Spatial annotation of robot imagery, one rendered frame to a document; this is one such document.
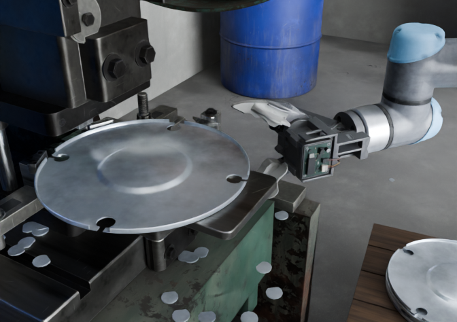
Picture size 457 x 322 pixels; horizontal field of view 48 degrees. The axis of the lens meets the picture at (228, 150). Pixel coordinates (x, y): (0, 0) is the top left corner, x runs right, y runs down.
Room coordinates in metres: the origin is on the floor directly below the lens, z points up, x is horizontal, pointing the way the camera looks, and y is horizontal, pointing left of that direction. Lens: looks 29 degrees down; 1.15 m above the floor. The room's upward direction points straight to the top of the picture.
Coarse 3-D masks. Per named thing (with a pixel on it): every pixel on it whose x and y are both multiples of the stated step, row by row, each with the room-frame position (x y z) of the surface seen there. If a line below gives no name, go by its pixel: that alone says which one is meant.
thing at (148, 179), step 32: (96, 128) 0.72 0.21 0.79; (128, 128) 0.73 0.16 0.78; (160, 128) 0.73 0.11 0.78; (192, 128) 0.73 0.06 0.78; (96, 160) 0.63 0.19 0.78; (128, 160) 0.62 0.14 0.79; (160, 160) 0.62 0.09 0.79; (192, 160) 0.63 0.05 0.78; (224, 160) 0.63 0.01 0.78; (64, 192) 0.55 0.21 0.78; (96, 192) 0.55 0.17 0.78; (128, 192) 0.54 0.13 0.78; (160, 192) 0.55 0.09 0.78; (192, 192) 0.55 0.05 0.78; (224, 192) 0.55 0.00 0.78; (96, 224) 0.48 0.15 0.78; (128, 224) 0.48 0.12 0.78; (160, 224) 0.48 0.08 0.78
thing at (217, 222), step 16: (256, 176) 0.59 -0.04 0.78; (272, 176) 0.59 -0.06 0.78; (256, 192) 0.55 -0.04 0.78; (272, 192) 0.56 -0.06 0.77; (224, 208) 0.51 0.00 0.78; (240, 208) 0.51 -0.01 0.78; (256, 208) 0.52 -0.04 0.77; (192, 224) 0.49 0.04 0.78; (208, 224) 0.48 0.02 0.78; (224, 224) 0.48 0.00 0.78; (240, 224) 0.48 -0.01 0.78; (160, 240) 0.54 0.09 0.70; (176, 240) 0.57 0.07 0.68; (192, 240) 0.61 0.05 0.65; (160, 256) 0.54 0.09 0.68; (176, 256) 0.57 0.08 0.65
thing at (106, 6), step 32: (96, 0) 0.62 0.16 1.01; (128, 0) 0.67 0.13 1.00; (0, 32) 0.61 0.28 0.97; (32, 32) 0.58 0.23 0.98; (96, 32) 0.60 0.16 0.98; (128, 32) 0.62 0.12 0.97; (0, 64) 0.62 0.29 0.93; (32, 64) 0.59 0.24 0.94; (64, 64) 0.57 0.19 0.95; (96, 64) 0.57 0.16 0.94; (128, 64) 0.61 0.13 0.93; (32, 96) 0.60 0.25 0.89; (64, 96) 0.57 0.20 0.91; (96, 96) 0.58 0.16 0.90
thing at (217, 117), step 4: (208, 108) 0.76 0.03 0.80; (212, 108) 0.76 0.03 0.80; (204, 112) 0.76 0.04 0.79; (208, 112) 0.76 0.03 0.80; (212, 112) 0.75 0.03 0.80; (216, 112) 0.76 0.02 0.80; (220, 112) 0.76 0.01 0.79; (204, 116) 0.75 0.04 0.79; (208, 116) 0.75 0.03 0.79; (212, 116) 0.75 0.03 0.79; (216, 116) 0.75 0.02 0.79; (220, 116) 0.76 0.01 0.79; (212, 120) 0.74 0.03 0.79; (216, 120) 0.75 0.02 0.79; (220, 120) 0.76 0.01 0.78; (220, 124) 0.76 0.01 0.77; (216, 128) 0.75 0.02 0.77; (220, 128) 0.76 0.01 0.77
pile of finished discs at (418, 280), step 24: (432, 240) 0.94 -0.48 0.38; (408, 264) 0.86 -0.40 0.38; (432, 264) 0.86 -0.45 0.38; (456, 264) 0.86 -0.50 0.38; (408, 288) 0.79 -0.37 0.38; (432, 288) 0.79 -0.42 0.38; (456, 288) 0.78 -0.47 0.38; (408, 312) 0.73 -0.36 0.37; (432, 312) 0.72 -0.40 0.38; (456, 312) 0.72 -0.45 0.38
